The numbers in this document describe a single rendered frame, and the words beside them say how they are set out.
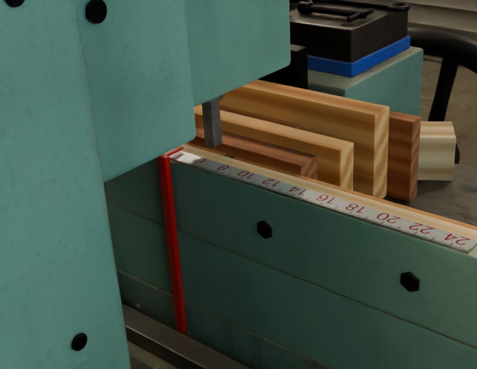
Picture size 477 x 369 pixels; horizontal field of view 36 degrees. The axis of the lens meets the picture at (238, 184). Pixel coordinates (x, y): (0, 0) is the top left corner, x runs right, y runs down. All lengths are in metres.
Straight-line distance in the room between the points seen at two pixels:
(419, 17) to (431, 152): 3.42
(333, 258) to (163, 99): 0.14
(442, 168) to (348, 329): 0.18
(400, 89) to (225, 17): 0.26
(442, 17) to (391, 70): 3.26
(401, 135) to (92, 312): 0.29
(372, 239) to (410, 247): 0.02
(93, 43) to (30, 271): 0.11
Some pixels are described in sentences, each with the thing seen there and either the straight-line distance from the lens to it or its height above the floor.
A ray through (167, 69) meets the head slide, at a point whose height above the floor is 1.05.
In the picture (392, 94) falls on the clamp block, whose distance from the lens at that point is 0.67.
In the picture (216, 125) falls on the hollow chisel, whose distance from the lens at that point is 0.52.
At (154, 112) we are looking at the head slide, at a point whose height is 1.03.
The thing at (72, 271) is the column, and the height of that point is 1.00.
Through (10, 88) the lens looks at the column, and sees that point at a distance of 0.27.
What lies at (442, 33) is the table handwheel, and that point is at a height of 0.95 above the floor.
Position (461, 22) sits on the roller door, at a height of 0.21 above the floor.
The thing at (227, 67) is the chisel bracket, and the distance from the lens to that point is 0.47.
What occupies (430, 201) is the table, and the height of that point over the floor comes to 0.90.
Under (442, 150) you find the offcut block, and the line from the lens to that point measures 0.58.
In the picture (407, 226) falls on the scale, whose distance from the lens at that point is 0.41.
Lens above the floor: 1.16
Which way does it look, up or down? 26 degrees down
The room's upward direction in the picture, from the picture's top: 4 degrees counter-clockwise
